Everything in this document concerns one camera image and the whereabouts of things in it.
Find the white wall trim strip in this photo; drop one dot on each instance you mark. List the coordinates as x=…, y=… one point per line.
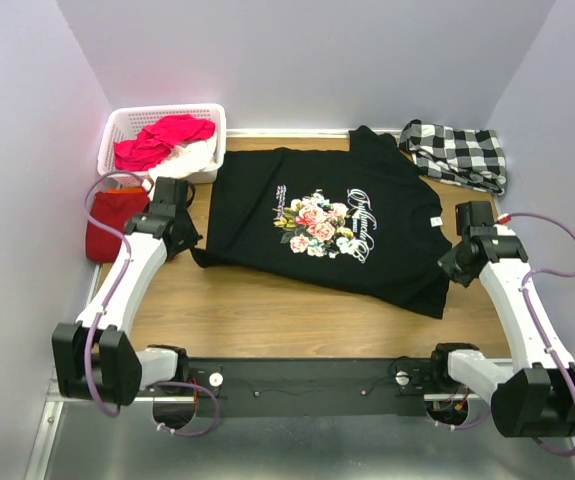
x=286, y=133

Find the aluminium frame rail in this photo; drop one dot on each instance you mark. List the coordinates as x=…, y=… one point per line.
x=47, y=430

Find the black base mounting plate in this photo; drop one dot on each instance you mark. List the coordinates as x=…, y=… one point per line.
x=314, y=387

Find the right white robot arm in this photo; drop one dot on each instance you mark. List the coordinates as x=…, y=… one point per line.
x=536, y=398

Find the pink red garment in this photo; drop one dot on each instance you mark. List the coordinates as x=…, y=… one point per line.
x=155, y=142

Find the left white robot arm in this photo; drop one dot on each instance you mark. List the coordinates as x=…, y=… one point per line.
x=94, y=358

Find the black white checkered shirt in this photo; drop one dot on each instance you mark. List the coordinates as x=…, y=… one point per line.
x=473, y=159

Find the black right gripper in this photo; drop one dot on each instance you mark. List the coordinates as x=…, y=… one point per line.
x=453, y=262

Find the white garment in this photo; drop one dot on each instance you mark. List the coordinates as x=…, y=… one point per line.
x=186, y=159

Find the white plastic laundry basket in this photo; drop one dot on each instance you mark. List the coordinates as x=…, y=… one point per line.
x=125, y=123

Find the folded dark red t-shirt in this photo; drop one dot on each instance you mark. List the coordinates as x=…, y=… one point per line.
x=112, y=208

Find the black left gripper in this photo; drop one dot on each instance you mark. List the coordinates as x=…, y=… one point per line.
x=187, y=238

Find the black floral print t-shirt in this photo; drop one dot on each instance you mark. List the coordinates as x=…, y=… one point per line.
x=360, y=220

